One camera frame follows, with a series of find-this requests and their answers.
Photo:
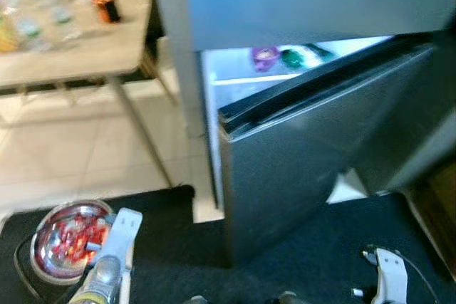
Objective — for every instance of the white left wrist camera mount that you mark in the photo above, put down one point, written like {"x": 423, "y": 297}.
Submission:
{"x": 122, "y": 236}

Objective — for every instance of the grey cabinet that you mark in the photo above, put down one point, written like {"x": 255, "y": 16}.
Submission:
{"x": 413, "y": 119}

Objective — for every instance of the orange and black device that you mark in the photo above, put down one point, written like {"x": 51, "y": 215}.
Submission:
{"x": 107, "y": 7}

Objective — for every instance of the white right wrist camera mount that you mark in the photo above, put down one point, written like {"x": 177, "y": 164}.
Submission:
{"x": 390, "y": 275}

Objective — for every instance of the round metal bowl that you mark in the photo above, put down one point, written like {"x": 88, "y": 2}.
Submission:
{"x": 50, "y": 247}

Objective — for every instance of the purple cup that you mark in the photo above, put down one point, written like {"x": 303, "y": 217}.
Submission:
{"x": 263, "y": 57}

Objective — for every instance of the green snack bag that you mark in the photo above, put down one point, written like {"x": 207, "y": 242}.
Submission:
{"x": 293, "y": 57}

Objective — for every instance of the long white tape strip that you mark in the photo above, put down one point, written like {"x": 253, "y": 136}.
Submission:
{"x": 126, "y": 290}

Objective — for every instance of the grey fridge door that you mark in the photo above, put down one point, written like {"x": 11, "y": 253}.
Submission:
{"x": 306, "y": 154}

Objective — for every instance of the red food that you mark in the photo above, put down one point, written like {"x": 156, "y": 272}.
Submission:
{"x": 71, "y": 240}

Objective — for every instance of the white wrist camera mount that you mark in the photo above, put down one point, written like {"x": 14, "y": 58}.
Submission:
{"x": 122, "y": 236}
{"x": 390, "y": 275}

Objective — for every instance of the clear plastic bottle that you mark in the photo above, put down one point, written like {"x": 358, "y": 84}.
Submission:
{"x": 32, "y": 33}
{"x": 65, "y": 23}

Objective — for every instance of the yellow liquid bottle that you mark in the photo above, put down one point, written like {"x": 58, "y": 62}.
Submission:
{"x": 7, "y": 33}

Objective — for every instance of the brown cardboard box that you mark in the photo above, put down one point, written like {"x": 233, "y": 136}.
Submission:
{"x": 443, "y": 204}

